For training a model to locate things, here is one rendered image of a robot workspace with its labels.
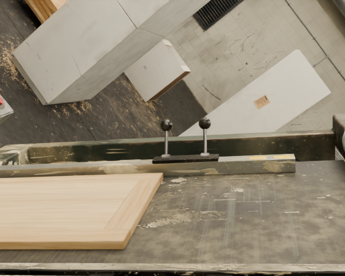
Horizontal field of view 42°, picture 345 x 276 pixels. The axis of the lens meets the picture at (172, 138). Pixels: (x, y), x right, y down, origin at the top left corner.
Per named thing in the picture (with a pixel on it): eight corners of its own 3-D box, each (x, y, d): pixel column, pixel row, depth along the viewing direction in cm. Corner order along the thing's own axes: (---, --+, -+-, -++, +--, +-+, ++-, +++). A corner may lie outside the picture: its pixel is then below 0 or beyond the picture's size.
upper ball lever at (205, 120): (200, 161, 137) (199, 119, 140) (212, 161, 136) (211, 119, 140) (197, 159, 133) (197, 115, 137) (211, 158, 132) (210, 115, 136)
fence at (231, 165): (3, 176, 151) (0, 165, 150) (294, 166, 134) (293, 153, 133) (-6, 181, 146) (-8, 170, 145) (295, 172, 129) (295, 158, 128)
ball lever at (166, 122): (161, 162, 139) (161, 121, 143) (173, 162, 138) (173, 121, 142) (158, 160, 135) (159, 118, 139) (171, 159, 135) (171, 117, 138)
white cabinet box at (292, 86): (164, 149, 586) (297, 51, 528) (189, 185, 583) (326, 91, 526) (149, 156, 528) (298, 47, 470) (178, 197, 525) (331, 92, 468)
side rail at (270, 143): (39, 170, 176) (34, 143, 174) (332, 159, 156) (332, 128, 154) (32, 174, 171) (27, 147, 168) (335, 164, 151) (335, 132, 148)
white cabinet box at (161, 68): (132, 70, 690) (168, 40, 670) (154, 101, 688) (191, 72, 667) (122, 69, 647) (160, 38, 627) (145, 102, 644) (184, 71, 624)
